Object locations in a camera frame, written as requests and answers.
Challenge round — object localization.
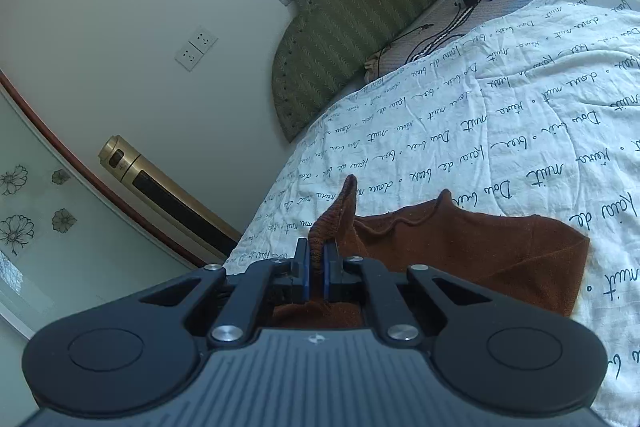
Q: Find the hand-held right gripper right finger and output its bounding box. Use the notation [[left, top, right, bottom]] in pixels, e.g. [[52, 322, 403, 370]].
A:
[[322, 242, 503, 349]]

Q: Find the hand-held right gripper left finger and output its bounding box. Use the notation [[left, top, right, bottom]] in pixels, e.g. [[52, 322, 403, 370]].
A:
[[132, 237, 312, 349]]

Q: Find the brown knit sweater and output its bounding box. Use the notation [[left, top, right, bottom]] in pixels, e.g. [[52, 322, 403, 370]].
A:
[[272, 174, 592, 330]]

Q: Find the gold tower air conditioner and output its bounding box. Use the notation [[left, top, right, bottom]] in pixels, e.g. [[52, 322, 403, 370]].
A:
[[97, 135, 244, 261]]

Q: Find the white script-print bed blanket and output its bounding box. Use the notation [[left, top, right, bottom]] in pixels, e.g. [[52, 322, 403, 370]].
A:
[[222, 0, 640, 427]]

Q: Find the green padded headboard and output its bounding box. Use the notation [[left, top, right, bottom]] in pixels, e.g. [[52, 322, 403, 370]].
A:
[[271, 0, 542, 142]]

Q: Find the white wall socket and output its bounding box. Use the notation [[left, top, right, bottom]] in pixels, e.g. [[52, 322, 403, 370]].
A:
[[175, 42, 204, 72], [190, 26, 219, 54]]

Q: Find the black cable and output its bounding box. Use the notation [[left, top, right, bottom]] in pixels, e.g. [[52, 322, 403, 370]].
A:
[[404, 1, 482, 64]]

